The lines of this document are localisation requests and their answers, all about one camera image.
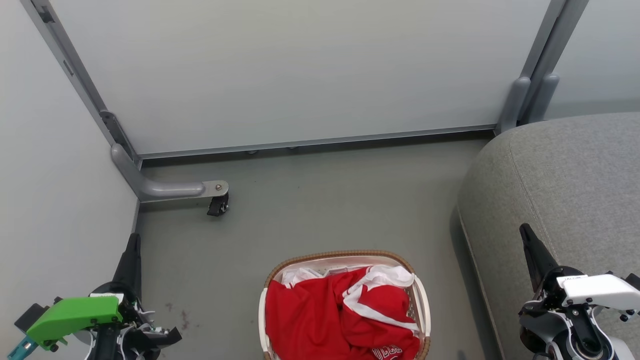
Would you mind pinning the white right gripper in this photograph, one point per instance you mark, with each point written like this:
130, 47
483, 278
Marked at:
600, 290

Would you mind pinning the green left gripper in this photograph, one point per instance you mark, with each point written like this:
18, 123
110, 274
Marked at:
75, 315

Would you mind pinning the red shirt with white trim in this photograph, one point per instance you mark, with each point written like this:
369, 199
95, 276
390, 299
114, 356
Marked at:
310, 315

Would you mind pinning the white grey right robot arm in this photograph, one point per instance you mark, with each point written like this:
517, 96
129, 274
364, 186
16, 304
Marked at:
545, 327

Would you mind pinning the grey fabric sofa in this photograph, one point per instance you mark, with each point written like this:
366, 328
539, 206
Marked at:
575, 190

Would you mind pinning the grey metal partition foot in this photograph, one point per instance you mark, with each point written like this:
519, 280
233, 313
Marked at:
165, 189

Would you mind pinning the black caster wheel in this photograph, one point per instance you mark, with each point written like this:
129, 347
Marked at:
218, 205

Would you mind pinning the white laundry basket brown rim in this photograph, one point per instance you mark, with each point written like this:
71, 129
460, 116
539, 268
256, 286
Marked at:
425, 310

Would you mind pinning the white garment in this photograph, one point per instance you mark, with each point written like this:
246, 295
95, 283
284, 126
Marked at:
300, 276

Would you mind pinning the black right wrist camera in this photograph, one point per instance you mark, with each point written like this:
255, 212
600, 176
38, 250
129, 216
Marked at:
634, 281

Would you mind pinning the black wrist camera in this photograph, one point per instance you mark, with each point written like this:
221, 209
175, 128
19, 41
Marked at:
30, 315
634, 281

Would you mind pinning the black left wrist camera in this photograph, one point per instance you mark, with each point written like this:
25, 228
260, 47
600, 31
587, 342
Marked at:
30, 315

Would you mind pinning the grey metal partition post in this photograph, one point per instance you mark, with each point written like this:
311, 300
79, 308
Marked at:
514, 105
74, 60
544, 97

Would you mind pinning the grey metal partition rail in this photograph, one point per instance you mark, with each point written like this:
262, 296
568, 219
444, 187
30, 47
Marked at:
320, 142

